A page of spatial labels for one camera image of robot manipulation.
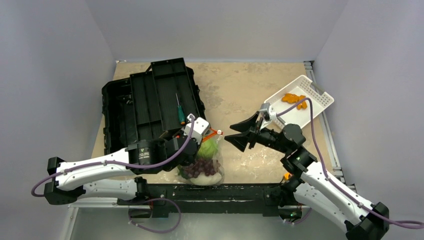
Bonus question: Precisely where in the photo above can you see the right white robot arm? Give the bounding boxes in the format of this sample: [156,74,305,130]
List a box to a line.
[224,112,390,240]

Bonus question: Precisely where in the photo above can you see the black plastic toolbox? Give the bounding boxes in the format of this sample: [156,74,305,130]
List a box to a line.
[101,66,208,157]

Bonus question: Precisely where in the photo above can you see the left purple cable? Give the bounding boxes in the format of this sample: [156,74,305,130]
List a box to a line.
[31,115,196,233]

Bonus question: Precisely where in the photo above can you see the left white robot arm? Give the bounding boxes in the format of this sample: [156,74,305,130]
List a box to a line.
[42,134,203,205]

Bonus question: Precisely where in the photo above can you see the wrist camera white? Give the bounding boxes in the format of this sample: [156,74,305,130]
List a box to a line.
[259,102,277,130]
[184,113,211,145]

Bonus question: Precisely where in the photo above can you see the green handle screwdriver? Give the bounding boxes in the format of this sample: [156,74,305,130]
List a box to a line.
[175,92,186,125]

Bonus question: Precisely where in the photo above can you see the white plastic basket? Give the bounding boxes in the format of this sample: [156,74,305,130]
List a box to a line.
[264,75,334,129]

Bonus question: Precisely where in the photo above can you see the clear zip bag orange zipper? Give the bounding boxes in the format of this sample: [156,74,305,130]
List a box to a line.
[177,128,225,186]

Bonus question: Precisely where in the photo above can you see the orange carrot pieces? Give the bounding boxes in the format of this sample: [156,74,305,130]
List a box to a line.
[281,93,308,110]

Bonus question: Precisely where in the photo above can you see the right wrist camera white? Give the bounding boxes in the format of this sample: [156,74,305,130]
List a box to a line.
[259,102,277,130]

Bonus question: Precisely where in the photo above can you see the aluminium frame rail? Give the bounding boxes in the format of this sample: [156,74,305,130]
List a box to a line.
[67,183,357,213]

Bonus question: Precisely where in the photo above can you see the green cabbage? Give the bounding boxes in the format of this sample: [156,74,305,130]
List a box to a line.
[197,139,219,159]

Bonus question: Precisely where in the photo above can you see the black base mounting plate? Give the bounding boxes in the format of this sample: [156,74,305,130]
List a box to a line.
[117,183,308,221]

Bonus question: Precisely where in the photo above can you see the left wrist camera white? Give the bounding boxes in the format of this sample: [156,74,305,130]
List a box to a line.
[184,113,211,145]

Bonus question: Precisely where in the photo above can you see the black toolbox tray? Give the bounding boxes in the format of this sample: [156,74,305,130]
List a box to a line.
[130,57,205,138]

